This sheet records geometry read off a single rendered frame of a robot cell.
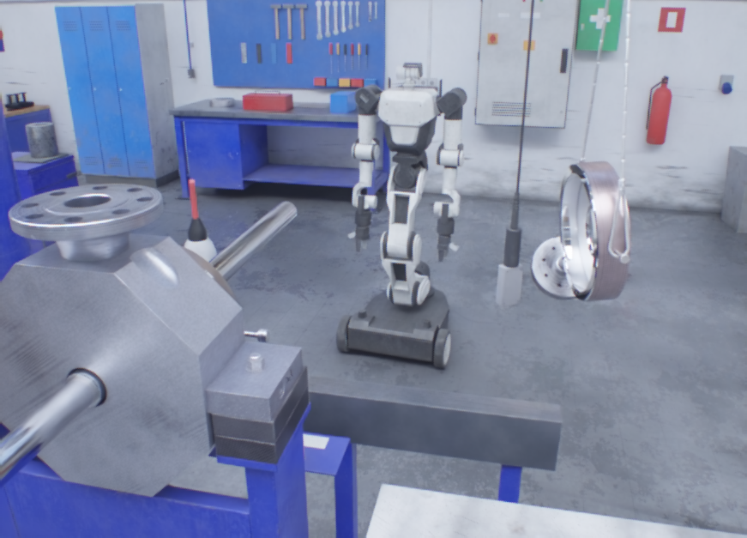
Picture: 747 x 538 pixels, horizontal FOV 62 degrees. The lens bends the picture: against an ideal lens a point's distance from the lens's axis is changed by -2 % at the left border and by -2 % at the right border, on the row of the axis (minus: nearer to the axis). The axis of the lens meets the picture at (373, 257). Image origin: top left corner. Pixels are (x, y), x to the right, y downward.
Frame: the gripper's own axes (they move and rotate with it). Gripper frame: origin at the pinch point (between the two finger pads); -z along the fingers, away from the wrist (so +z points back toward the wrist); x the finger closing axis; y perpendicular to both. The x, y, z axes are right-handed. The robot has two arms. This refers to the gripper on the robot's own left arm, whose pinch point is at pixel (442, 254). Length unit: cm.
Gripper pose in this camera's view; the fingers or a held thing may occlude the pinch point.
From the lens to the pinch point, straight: 323.0
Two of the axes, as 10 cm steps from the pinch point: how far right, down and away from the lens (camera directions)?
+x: -3.1, 1.6, -9.4
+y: 9.5, 1.2, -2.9
